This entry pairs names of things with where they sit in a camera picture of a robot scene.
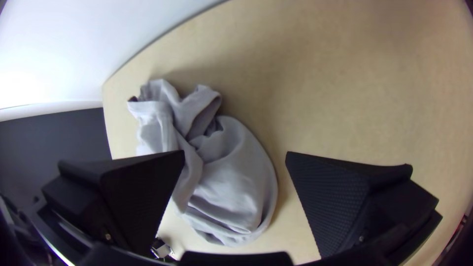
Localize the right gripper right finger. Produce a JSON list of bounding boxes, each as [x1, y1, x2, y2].
[[285, 151, 443, 259]]

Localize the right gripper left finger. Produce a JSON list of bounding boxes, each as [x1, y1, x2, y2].
[[41, 149, 186, 256]]

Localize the grey t-shirt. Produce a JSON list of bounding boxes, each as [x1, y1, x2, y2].
[[127, 78, 278, 247]]

